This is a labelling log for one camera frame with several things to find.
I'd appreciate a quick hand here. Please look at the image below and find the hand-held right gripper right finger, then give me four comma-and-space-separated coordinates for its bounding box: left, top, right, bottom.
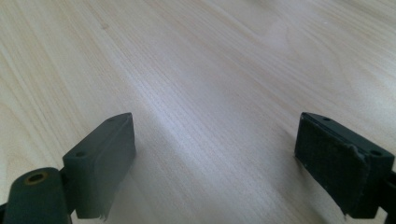
293, 111, 396, 219

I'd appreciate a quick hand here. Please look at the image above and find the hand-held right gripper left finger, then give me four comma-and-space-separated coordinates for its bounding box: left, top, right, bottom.
62, 112, 137, 221

